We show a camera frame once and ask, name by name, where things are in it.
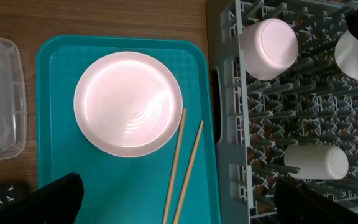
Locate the grey dishwasher rack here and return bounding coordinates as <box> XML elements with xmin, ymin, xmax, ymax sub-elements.
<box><xmin>206</xmin><ymin>0</ymin><xmax>358</xmax><ymax>223</ymax></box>

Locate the teal plastic tray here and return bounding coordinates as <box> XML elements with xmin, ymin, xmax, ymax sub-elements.
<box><xmin>35</xmin><ymin>35</ymin><xmax>221</xmax><ymax>223</ymax></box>

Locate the white bowl with food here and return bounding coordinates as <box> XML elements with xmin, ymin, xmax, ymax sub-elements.
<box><xmin>334</xmin><ymin>31</ymin><xmax>358</xmax><ymax>80</ymax></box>

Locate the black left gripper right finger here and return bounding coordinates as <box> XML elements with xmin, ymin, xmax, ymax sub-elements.
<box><xmin>273</xmin><ymin>178</ymin><xmax>358</xmax><ymax>224</ymax></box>

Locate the pink plate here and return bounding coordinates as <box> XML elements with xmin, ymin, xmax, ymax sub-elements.
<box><xmin>73</xmin><ymin>51</ymin><xmax>183</xmax><ymax>157</ymax></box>

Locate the black tray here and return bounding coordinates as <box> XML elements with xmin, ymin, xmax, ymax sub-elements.
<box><xmin>0</xmin><ymin>183</ymin><xmax>30</xmax><ymax>218</ymax></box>

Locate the wooden chopstick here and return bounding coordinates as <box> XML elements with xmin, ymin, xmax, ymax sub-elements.
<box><xmin>173</xmin><ymin>120</ymin><xmax>204</xmax><ymax>224</ymax></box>
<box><xmin>162</xmin><ymin>108</ymin><xmax>187</xmax><ymax>224</ymax></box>

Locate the white cup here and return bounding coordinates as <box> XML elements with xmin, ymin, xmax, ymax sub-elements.
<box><xmin>284</xmin><ymin>144</ymin><xmax>349</xmax><ymax>180</ymax></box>

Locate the clear plastic bin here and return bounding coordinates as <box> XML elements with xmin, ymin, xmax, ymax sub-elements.
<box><xmin>0</xmin><ymin>38</ymin><xmax>27</xmax><ymax>160</ymax></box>

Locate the pink shallow bowl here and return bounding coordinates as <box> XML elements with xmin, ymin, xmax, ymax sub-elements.
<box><xmin>240</xmin><ymin>19</ymin><xmax>298</xmax><ymax>81</ymax></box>

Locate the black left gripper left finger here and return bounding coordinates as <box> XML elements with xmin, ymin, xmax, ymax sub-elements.
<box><xmin>0</xmin><ymin>173</ymin><xmax>84</xmax><ymax>224</ymax></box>

